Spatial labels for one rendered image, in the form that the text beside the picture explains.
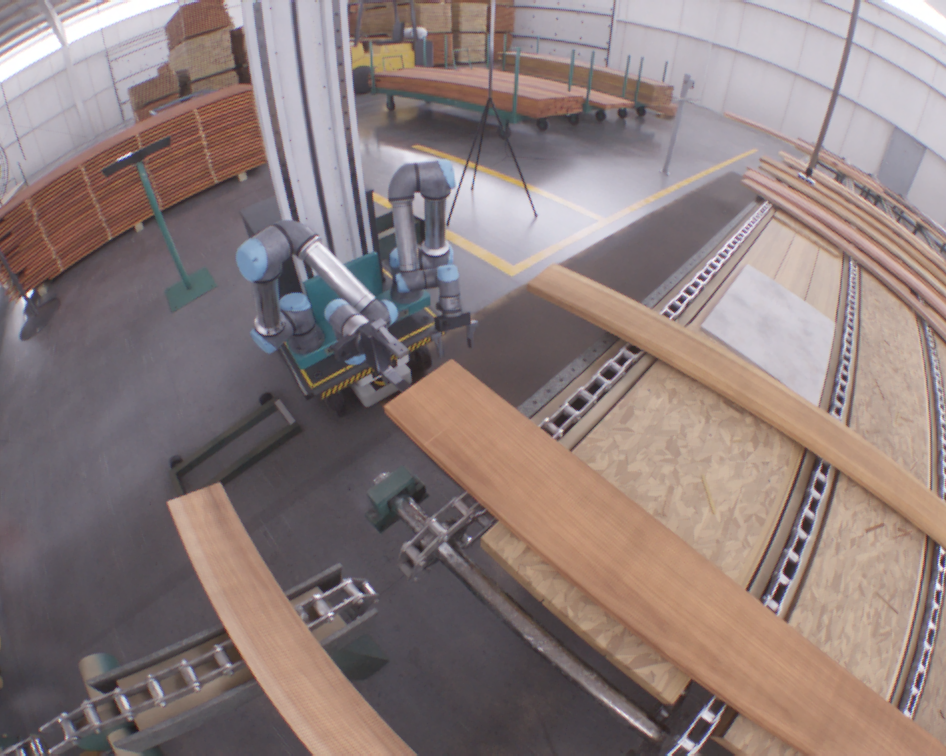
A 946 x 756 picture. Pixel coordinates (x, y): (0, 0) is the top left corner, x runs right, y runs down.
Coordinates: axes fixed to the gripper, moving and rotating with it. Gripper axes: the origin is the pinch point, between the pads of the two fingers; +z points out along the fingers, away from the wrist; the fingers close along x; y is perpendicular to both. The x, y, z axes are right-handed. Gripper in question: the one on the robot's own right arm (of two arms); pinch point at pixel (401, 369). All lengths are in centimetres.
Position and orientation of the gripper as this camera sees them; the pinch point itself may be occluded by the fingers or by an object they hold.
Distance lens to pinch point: 97.5
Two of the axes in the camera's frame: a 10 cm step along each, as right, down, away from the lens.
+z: 7.0, 5.5, -4.5
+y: 7.1, -5.3, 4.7
